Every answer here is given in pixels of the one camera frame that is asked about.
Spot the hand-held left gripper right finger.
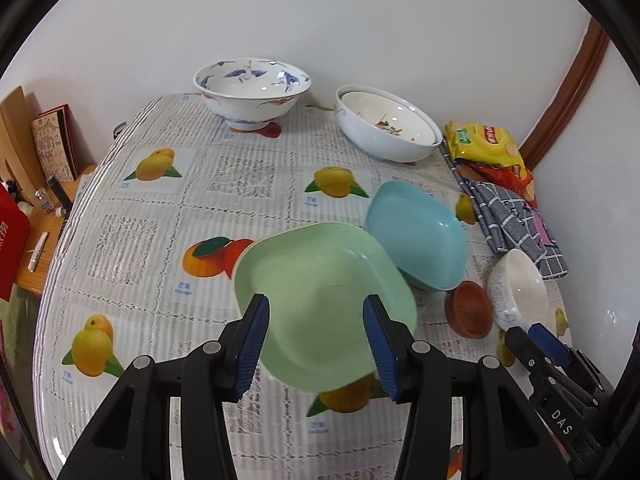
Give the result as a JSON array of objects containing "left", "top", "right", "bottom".
[{"left": 362, "top": 293, "right": 577, "bottom": 480}]

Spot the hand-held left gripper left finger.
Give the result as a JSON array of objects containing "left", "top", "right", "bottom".
[{"left": 57, "top": 293, "right": 271, "bottom": 480}]

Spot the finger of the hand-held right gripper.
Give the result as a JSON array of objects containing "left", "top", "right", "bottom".
[
  {"left": 504, "top": 326, "right": 557, "bottom": 388},
  {"left": 528, "top": 323, "right": 615, "bottom": 402}
]

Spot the small white bowl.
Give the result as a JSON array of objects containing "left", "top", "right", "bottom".
[{"left": 487, "top": 248, "right": 551, "bottom": 331}]

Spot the brown dish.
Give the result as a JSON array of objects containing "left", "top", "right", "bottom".
[{"left": 445, "top": 281, "right": 496, "bottom": 339}]

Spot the green plate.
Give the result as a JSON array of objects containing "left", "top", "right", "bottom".
[{"left": 233, "top": 221, "right": 418, "bottom": 394}]

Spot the blue plate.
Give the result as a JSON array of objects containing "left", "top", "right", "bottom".
[{"left": 364, "top": 181, "right": 470, "bottom": 292}]

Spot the pink packet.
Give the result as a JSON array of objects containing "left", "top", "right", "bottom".
[{"left": 530, "top": 209, "right": 559, "bottom": 247}]

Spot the grey checked cloth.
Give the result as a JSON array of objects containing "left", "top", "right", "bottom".
[{"left": 457, "top": 177, "right": 571, "bottom": 281}]

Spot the fruit print tablecloth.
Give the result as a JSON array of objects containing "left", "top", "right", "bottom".
[{"left": 32, "top": 92, "right": 577, "bottom": 480}]

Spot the red chip bag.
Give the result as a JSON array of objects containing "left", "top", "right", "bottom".
[{"left": 474, "top": 162, "right": 539, "bottom": 209}]

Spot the large white bowl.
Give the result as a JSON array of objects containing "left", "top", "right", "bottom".
[{"left": 335, "top": 85, "right": 444, "bottom": 163}]

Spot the yellow chip bag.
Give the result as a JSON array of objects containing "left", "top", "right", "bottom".
[{"left": 444, "top": 121, "right": 526, "bottom": 170}]

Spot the wooden side table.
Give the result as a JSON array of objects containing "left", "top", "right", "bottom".
[{"left": 12, "top": 162, "right": 98, "bottom": 294}]

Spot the white pen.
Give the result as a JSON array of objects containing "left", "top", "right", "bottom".
[{"left": 27, "top": 232, "right": 49, "bottom": 274}]

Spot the white bowl with fruit print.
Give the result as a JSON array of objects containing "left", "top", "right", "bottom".
[{"left": 340, "top": 91, "right": 435, "bottom": 146}]

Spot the blue crane pattern bowl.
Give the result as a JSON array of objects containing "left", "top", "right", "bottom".
[{"left": 193, "top": 58, "right": 312, "bottom": 132}]

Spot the black tube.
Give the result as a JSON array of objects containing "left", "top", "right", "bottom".
[{"left": 47, "top": 175, "right": 74, "bottom": 209}]

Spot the red paper bag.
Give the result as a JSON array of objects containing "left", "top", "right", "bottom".
[{"left": 0, "top": 185, "right": 32, "bottom": 303}]

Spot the patterned book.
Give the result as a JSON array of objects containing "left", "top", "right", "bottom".
[{"left": 31, "top": 104, "right": 79, "bottom": 184}]

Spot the wooden stool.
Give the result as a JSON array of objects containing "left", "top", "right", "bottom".
[{"left": 0, "top": 85, "right": 49, "bottom": 192}]

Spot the brown wooden door frame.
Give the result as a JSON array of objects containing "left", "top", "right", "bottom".
[{"left": 517, "top": 17, "right": 610, "bottom": 171}]

